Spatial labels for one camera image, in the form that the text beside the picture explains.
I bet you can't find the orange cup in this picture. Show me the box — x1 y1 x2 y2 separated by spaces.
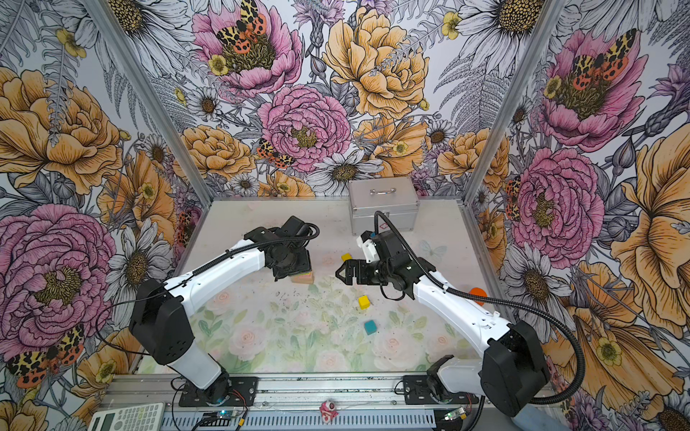
469 287 488 306

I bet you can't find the silver metal case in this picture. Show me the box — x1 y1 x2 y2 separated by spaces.
348 177 420 235

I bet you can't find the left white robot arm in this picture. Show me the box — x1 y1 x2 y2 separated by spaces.
129 215 320 406

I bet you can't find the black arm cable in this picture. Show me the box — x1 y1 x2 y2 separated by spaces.
93 222 322 357
373 210 587 406

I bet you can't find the blue cloth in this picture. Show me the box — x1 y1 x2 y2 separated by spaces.
511 404 569 431

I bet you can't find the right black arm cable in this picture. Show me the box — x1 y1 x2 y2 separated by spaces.
373 210 587 406

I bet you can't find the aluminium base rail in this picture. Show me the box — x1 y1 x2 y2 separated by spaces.
100 372 448 413

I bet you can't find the teal cube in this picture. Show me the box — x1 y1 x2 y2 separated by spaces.
364 321 377 335

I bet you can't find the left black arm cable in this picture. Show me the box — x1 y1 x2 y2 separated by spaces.
93 222 322 357

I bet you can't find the white calculator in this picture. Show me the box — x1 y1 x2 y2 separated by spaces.
87 403 165 431

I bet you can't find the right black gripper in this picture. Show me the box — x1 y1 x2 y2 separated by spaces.
336 258 394 287

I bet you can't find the pink toy figure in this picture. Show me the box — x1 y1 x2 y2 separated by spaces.
319 400 339 424

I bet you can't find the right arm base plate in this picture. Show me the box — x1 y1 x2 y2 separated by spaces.
395 375 480 406

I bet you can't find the natural wood block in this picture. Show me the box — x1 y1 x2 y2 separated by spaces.
290 275 314 285

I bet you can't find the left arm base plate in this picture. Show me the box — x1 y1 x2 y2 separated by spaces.
178 376 259 408

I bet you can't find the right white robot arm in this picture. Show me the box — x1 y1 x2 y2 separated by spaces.
335 231 550 417

